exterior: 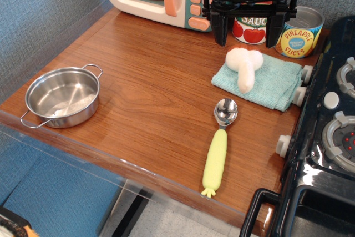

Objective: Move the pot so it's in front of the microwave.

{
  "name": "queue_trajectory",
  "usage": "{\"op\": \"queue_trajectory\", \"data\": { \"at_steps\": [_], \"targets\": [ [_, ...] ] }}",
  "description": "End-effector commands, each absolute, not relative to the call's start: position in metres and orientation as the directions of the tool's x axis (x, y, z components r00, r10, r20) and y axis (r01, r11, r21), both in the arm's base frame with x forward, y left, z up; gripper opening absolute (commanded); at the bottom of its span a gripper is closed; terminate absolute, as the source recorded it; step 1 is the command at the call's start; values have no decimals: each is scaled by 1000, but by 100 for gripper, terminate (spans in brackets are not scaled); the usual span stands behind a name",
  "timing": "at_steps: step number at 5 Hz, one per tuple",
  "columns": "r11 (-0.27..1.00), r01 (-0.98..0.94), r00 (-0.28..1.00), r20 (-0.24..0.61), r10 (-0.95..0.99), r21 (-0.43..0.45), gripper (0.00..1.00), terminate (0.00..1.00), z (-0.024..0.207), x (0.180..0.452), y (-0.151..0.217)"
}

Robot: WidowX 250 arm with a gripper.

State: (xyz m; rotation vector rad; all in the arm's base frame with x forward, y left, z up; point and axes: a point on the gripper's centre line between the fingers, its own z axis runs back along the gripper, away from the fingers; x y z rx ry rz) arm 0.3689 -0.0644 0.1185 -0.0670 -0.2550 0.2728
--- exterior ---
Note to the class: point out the tomato sauce can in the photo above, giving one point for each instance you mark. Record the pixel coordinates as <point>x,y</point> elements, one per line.
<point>250,30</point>

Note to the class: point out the small stainless steel pot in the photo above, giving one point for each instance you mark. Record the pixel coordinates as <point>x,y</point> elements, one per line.
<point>63,97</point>

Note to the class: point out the teal folded cloth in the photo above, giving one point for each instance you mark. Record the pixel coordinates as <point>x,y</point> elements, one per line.
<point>275,83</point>

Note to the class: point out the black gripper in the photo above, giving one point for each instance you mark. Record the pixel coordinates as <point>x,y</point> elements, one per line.
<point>276,12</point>

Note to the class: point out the spoon with yellow-green handle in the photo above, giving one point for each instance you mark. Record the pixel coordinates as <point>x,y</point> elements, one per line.
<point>225,113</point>

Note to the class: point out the orange fuzzy object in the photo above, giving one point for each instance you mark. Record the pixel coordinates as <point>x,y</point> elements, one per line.
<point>12,229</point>

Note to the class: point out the plush white mushroom toy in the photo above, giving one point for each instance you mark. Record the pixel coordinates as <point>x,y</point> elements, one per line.
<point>245,62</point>

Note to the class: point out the black table leg base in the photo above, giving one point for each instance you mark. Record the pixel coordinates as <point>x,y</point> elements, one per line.
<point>133,213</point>

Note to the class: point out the black toy stove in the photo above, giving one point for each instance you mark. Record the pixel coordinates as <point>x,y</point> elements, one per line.
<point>317,180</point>

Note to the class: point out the pineapple slices can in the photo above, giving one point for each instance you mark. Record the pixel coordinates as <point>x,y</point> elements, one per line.
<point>300,35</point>

